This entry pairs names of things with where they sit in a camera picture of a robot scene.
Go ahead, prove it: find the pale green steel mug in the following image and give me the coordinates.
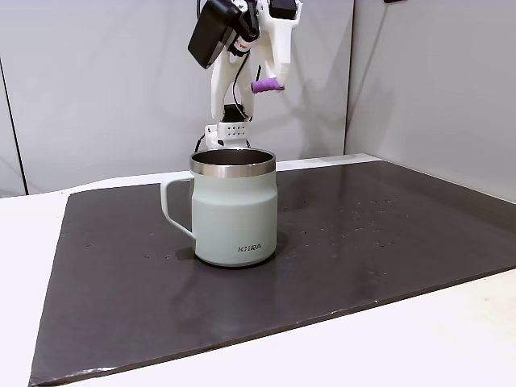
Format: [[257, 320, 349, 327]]
[[160, 148, 278, 268]]

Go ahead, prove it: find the black camera cable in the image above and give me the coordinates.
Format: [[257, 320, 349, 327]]
[[229, 52, 249, 108]]

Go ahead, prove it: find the black oval camera box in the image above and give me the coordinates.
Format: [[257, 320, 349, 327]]
[[187, 0, 243, 70]]

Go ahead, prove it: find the black rubber mat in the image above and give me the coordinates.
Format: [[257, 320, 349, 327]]
[[28, 160, 516, 387]]

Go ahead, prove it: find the purple ribbed pen grip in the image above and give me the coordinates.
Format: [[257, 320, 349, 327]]
[[250, 77, 286, 94]]

